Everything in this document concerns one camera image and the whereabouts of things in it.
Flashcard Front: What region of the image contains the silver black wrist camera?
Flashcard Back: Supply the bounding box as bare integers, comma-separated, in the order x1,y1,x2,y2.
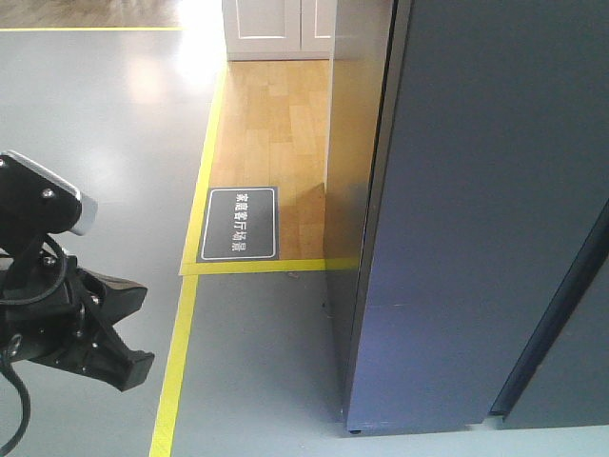
1,150,98,255

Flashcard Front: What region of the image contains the open fridge door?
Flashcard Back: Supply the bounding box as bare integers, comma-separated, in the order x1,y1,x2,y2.
346,1,608,433

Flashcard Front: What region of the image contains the white panelled cabinet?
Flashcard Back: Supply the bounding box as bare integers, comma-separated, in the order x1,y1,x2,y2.
222,0,337,61

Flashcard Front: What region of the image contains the black hanging cable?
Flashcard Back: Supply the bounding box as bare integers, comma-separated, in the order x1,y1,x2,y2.
0,237,68,453

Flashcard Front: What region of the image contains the dark floor sign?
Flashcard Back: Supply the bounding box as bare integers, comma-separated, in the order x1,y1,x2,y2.
198,187,280,263

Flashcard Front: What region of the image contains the dark grey fridge body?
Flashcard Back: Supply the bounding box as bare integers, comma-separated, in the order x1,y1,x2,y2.
324,1,608,434

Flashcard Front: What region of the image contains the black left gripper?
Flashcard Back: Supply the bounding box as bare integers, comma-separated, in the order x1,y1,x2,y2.
1,228,155,391

